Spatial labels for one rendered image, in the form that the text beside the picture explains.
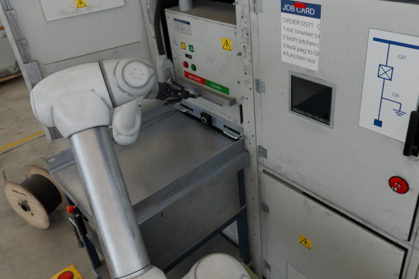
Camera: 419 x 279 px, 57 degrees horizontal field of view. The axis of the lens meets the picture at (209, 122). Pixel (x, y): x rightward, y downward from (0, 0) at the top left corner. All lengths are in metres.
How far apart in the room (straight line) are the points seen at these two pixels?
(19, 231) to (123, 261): 2.07
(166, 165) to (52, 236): 1.34
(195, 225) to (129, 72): 0.90
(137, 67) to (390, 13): 0.64
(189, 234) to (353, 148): 0.79
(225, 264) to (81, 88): 0.55
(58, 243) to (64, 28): 1.45
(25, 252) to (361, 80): 2.31
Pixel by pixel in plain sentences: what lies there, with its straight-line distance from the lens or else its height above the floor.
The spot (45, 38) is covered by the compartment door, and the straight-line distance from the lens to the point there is 1.93.
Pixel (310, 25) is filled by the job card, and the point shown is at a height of 1.48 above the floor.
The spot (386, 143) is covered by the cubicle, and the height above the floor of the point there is 1.17.
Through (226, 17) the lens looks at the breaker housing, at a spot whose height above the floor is 1.39.
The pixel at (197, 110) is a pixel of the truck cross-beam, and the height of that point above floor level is 0.91.
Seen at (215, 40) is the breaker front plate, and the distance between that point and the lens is 1.65.
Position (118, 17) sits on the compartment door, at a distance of 1.95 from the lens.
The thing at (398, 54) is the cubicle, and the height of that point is 1.45.
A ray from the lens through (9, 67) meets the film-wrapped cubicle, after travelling 5.52.
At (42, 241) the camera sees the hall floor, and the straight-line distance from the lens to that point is 2.86.
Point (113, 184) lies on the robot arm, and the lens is 0.99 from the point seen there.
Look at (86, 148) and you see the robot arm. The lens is 1.00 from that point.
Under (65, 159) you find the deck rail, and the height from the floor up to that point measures 0.87.
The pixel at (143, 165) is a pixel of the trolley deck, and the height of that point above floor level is 0.85.
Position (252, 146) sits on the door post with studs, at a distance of 1.67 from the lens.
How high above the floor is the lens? 1.86
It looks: 31 degrees down
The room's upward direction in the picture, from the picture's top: 7 degrees counter-clockwise
